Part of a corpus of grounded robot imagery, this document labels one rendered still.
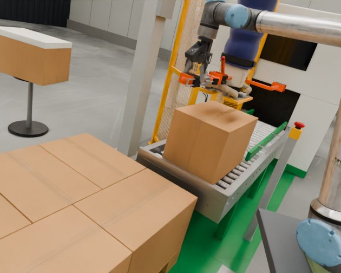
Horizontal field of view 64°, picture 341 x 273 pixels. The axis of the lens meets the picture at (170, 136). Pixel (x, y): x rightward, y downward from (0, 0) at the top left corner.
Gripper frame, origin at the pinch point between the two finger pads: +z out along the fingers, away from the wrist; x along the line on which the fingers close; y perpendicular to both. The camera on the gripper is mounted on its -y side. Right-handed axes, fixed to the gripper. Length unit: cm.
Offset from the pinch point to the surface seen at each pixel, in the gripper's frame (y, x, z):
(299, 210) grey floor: 168, -78, 122
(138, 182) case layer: -5, 14, 68
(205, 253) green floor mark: 37, -30, 122
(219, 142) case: 28.6, -14.8, 35.4
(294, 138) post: 76, -49, 28
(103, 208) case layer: -37, 10, 68
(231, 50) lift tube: 49, 4, -15
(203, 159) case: 29, -9, 51
